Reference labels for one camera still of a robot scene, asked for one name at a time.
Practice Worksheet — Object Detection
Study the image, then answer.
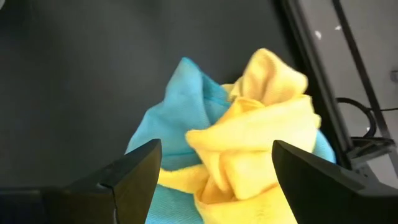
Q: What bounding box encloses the black aluminium table frame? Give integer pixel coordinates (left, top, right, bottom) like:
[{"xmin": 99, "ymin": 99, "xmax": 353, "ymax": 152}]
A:
[{"xmin": 273, "ymin": 0, "xmax": 398, "ymax": 187}]

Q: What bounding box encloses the blue microfiber towel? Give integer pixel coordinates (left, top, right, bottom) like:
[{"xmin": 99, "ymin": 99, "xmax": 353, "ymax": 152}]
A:
[{"xmin": 124, "ymin": 57, "xmax": 337, "ymax": 224}]

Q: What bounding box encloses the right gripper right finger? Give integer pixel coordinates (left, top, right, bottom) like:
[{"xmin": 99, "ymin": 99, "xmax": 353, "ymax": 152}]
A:
[{"xmin": 272, "ymin": 139, "xmax": 368, "ymax": 224}]

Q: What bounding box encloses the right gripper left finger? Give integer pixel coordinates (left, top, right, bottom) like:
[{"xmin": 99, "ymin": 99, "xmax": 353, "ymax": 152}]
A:
[{"xmin": 62, "ymin": 139, "xmax": 162, "ymax": 224}]

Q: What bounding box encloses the black coiled cable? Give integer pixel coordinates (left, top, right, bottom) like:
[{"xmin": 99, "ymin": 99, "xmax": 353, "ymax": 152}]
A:
[{"xmin": 336, "ymin": 97, "xmax": 398, "ymax": 139}]

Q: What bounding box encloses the yellow microfiber towel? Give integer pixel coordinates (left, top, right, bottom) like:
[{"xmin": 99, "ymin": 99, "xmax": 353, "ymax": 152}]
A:
[{"xmin": 157, "ymin": 47, "xmax": 322, "ymax": 224}]

